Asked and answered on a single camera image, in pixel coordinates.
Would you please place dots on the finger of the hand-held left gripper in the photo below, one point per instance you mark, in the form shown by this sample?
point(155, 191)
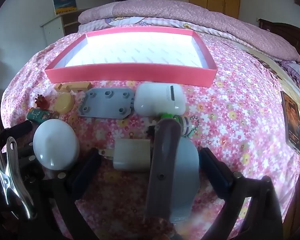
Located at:
point(17, 130)
point(27, 155)

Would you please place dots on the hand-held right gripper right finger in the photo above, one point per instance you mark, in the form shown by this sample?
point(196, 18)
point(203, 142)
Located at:
point(215, 172)

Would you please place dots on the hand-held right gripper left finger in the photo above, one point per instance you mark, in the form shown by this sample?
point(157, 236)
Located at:
point(87, 172)

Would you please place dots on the light blue plastic case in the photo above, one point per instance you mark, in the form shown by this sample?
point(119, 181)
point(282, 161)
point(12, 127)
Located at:
point(187, 170)

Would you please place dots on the white plastic jar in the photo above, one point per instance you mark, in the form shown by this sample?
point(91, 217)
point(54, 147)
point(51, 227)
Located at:
point(56, 145)

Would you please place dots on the small red toy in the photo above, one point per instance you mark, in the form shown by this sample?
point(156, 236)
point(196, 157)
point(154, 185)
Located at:
point(41, 101)

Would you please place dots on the white charger plug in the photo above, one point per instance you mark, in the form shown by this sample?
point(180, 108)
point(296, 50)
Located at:
point(130, 155)

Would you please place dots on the green and white toy figure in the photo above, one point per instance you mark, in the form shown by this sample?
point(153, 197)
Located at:
point(187, 126)

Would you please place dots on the yellow round disc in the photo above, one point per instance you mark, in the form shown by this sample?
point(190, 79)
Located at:
point(63, 102)

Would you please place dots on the grey plastic hook piece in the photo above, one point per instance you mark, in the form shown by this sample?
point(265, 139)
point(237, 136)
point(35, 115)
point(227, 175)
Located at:
point(162, 160)

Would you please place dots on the grey studded plastic plate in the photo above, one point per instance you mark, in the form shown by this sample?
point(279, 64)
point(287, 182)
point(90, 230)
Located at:
point(107, 103)

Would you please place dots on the notched wooden block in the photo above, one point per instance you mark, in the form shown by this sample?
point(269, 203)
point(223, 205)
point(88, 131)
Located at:
point(77, 86)

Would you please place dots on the white earbud case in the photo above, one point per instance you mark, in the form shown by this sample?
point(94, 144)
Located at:
point(157, 98)

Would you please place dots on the pink cardboard box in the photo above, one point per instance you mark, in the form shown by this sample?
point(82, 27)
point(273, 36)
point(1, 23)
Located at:
point(130, 73)

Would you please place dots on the metal spring clip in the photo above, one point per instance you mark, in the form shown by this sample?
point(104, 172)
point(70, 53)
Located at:
point(8, 177)

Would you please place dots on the pink floral bedsheet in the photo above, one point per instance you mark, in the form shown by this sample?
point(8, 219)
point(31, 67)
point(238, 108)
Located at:
point(240, 105)

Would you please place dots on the dark smartphone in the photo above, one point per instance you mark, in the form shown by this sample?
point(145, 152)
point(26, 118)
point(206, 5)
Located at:
point(292, 122)

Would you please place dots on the white bedside shelf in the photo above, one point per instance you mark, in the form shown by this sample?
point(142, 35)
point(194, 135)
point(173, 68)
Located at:
point(52, 30)

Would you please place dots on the beige printed bedsheet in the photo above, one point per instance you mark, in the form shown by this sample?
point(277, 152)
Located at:
point(267, 65)

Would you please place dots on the purple frilled pillow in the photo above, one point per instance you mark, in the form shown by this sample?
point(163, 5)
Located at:
point(298, 73)

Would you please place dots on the blue and yellow painting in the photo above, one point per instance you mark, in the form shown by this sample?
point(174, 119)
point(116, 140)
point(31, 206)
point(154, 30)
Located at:
point(64, 4)

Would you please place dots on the checkered cartoon blanket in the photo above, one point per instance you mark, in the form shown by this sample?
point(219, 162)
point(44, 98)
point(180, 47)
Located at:
point(130, 21)

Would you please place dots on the dark wooden headboard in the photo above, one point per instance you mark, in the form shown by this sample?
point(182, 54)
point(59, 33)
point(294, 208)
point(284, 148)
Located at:
point(285, 32)

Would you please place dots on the folded pink quilt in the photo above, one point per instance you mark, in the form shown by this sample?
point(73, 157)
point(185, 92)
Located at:
point(190, 12)

